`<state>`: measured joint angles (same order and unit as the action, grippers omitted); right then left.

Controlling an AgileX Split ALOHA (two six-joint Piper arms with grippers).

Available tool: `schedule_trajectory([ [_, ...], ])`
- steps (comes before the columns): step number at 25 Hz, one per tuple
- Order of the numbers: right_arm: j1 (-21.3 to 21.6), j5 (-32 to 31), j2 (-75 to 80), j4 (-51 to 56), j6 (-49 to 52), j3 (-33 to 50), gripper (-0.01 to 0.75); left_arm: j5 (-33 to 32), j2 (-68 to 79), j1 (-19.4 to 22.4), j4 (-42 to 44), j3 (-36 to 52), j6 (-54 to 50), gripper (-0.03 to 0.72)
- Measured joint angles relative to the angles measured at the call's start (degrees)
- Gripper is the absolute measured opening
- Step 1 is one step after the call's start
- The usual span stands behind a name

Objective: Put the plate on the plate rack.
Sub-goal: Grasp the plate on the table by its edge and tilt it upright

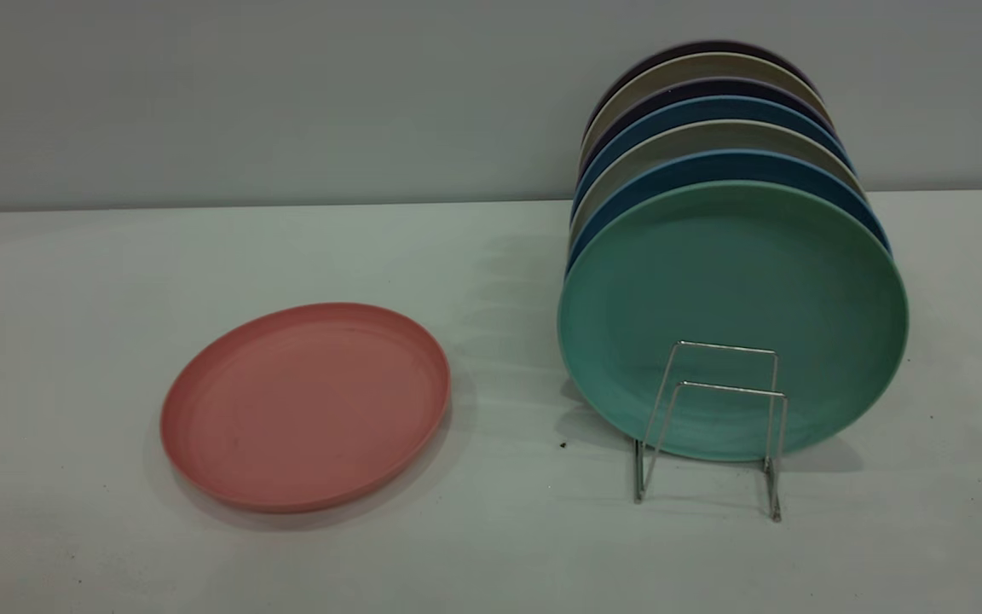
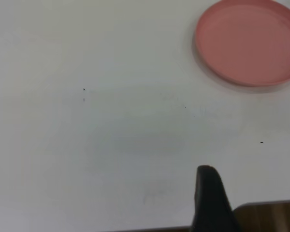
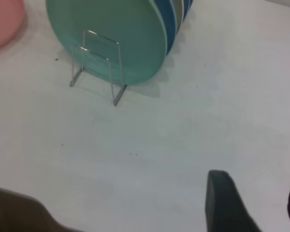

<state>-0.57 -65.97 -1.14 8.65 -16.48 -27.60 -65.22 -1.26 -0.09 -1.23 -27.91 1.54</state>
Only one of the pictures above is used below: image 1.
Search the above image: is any dark purple round plate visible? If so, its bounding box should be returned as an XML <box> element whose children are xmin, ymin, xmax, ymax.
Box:
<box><xmin>586</xmin><ymin>39</ymin><xmax>816</xmax><ymax>129</ymax></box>
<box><xmin>578</xmin><ymin>77</ymin><xmax>835</xmax><ymax>180</ymax></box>

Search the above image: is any green round plate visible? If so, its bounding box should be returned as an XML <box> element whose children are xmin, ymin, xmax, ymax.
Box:
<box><xmin>557</xmin><ymin>180</ymin><xmax>910</xmax><ymax>463</ymax></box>

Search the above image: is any pink round plate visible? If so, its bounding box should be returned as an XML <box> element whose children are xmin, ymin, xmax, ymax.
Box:
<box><xmin>160</xmin><ymin>302</ymin><xmax>452</xmax><ymax>514</ymax></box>

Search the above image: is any beige round plate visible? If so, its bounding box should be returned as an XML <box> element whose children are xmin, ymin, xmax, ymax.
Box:
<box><xmin>581</xmin><ymin>51</ymin><xmax>824</xmax><ymax>163</ymax></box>
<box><xmin>569</xmin><ymin>119</ymin><xmax>867</xmax><ymax>248</ymax></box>

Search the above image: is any blue round plate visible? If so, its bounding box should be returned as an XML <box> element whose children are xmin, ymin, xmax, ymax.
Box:
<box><xmin>572</xmin><ymin>95</ymin><xmax>854</xmax><ymax>218</ymax></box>
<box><xmin>565</xmin><ymin>149</ymin><xmax>892</xmax><ymax>278</ymax></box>

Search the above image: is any silver wire plate rack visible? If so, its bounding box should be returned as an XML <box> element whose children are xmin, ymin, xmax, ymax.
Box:
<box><xmin>634</xmin><ymin>340</ymin><xmax>788</xmax><ymax>523</ymax></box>

